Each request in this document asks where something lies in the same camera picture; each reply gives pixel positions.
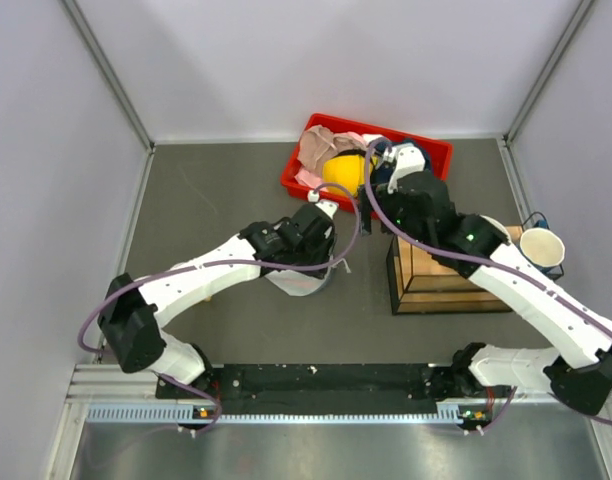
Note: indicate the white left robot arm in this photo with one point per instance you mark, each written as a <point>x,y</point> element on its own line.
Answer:
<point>133,321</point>

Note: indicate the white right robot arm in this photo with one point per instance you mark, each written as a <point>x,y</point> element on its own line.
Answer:
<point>576,368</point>

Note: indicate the navy blue garment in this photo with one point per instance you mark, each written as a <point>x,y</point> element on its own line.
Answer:
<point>382,171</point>

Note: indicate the red plastic bin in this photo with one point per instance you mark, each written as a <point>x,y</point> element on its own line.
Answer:
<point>338,155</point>

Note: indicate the blue cup cream inside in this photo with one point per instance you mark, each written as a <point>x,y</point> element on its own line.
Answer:
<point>540,244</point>

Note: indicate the white garment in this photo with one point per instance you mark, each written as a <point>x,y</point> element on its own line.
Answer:
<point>376,140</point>

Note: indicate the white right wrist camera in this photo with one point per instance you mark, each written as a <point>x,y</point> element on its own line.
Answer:
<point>405,159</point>

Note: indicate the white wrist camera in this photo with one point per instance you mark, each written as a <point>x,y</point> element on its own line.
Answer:
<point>405,159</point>
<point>327,207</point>

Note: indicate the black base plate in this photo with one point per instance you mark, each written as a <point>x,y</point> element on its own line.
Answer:
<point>322,389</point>

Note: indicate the pink garment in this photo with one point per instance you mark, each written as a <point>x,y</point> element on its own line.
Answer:
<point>345,141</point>

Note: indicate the white mesh laundry bag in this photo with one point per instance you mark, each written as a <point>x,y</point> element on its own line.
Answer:
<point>304,283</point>

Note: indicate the beige garment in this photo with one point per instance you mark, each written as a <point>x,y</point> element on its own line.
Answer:
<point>316,147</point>

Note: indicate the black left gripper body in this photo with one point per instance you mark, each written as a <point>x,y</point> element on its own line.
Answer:
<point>313,257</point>

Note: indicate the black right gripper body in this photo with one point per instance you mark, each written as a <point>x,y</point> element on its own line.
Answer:
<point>390,207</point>

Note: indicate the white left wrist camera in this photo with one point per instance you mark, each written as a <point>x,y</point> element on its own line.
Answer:
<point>327,207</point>

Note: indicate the black wire wooden shelf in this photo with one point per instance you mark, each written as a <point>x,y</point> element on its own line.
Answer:
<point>420,285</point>

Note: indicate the grey slotted cable duct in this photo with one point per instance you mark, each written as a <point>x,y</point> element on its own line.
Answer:
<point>194,415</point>

